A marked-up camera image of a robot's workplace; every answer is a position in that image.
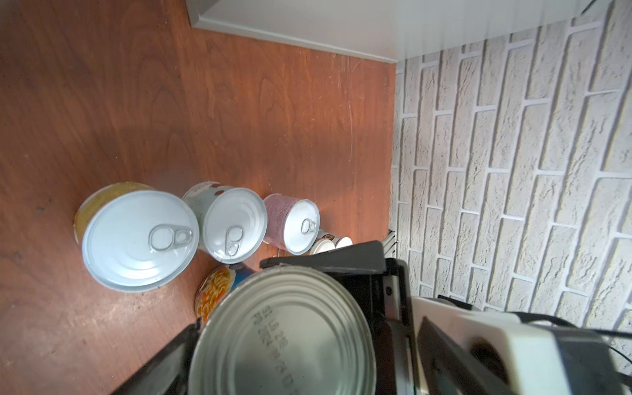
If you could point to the blue Progresso soup can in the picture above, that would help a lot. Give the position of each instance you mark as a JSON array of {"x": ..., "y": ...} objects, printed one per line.
[{"x": 217, "y": 285}]

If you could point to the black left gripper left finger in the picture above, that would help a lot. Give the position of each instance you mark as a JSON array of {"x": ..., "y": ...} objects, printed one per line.
[{"x": 168, "y": 371}]

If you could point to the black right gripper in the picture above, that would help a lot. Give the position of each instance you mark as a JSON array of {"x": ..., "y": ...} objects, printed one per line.
[{"x": 379, "y": 286}]

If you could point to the red label soup can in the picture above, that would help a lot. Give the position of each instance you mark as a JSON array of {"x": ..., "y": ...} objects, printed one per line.
[{"x": 285, "y": 330}]

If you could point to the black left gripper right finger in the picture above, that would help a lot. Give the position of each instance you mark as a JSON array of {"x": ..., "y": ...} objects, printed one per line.
[{"x": 450, "y": 369}]

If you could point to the grey metal cabinet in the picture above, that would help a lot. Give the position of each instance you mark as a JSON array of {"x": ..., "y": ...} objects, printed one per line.
[{"x": 385, "y": 31}]

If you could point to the orange can white lid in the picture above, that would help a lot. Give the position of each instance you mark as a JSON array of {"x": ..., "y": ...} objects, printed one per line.
[{"x": 322, "y": 245}]

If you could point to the white grey label can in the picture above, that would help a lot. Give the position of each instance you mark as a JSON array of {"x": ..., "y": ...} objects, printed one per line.
[{"x": 232, "y": 221}]

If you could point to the pink label can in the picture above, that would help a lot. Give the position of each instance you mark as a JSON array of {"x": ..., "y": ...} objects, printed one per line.
[{"x": 293, "y": 223}]

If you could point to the yellow label can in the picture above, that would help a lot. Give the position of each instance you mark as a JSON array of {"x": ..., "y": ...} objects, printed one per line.
[{"x": 135, "y": 238}]

